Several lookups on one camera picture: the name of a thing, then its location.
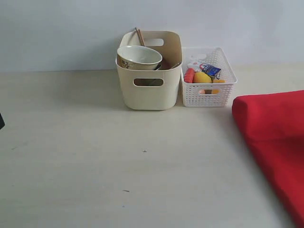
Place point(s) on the white ceramic floral bowl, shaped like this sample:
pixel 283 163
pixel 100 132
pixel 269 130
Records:
pixel 136 57

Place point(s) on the yellow cheese wedge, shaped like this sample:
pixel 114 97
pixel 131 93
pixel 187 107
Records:
pixel 216 91

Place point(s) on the yellow lemon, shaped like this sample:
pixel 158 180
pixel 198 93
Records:
pixel 200 77

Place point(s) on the white perforated plastic basket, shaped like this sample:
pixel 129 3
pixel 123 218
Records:
pixel 190 92

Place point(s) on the red grilled sausage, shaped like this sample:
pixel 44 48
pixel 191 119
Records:
pixel 189 75

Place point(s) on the brown wooden plate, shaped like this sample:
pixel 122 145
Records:
pixel 166 65

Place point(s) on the steel table knife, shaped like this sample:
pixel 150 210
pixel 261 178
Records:
pixel 176 65

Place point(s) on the blue white milk carton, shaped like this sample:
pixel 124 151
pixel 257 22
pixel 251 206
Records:
pixel 201 66

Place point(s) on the red tablecloth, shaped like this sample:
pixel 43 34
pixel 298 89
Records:
pixel 272 126

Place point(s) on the dark wooden spoon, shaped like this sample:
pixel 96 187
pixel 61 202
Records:
pixel 148 82

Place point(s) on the cream plastic storage bin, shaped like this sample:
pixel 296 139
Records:
pixel 164 94

